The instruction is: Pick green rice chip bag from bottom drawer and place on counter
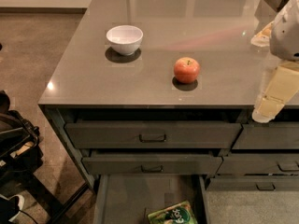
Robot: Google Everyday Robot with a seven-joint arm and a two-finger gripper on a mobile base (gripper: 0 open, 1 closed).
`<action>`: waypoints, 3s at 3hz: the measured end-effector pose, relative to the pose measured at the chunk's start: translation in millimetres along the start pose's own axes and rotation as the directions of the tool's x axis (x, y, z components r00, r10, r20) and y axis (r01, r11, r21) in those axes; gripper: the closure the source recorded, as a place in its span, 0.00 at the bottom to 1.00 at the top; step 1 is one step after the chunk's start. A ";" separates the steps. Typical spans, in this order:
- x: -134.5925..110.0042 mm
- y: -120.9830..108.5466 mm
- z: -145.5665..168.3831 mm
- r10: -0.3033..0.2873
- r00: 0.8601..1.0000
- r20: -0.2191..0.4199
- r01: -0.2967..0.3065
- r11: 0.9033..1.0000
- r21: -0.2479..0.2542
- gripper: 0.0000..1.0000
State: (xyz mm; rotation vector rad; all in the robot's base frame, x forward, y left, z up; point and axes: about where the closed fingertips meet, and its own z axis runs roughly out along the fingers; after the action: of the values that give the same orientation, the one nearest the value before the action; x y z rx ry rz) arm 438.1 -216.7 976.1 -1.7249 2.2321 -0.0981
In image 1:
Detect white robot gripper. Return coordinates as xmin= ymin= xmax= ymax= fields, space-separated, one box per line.
xmin=250 ymin=0 xmax=299 ymax=123

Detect green rice chip bag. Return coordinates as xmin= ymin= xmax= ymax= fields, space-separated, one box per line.
xmin=147 ymin=201 xmax=198 ymax=224

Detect top right grey drawer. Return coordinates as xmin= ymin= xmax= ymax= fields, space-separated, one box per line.
xmin=234 ymin=122 xmax=299 ymax=149

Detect grey drawer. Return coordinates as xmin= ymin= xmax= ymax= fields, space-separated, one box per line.
xmin=234 ymin=122 xmax=299 ymax=149
xmin=206 ymin=175 xmax=299 ymax=191
xmin=82 ymin=152 xmax=222 ymax=175
xmin=64 ymin=121 xmax=241 ymax=148
xmin=218 ymin=154 xmax=299 ymax=175

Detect middle right grey drawer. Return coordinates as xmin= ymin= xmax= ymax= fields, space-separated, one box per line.
xmin=218 ymin=154 xmax=299 ymax=175

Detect grey kitchen counter cabinet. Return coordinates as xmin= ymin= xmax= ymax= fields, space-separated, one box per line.
xmin=39 ymin=0 xmax=298 ymax=186

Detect bottom right grey drawer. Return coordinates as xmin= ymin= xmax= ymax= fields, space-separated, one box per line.
xmin=206 ymin=175 xmax=299 ymax=191

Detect middle left grey drawer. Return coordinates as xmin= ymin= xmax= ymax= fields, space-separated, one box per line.
xmin=82 ymin=152 xmax=222 ymax=175

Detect top left grey drawer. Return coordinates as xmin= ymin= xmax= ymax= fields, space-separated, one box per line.
xmin=64 ymin=121 xmax=241 ymax=148

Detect bottom left open drawer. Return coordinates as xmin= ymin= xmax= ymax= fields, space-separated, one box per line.
xmin=93 ymin=175 xmax=211 ymax=224

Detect red apple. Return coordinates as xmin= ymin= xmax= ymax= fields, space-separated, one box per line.
xmin=174 ymin=57 xmax=200 ymax=84

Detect white ceramic bowl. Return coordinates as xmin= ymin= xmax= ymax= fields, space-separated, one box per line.
xmin=107 ymin=25 xmax=143 ymax=56

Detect black equipment cart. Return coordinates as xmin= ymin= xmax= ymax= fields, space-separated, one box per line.
xmin=0 ymin=91 xmax=88 ymax=224

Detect black and white shoe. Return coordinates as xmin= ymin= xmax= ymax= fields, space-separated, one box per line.
xmin=0 ymin=195 xmax=24 ymax=224

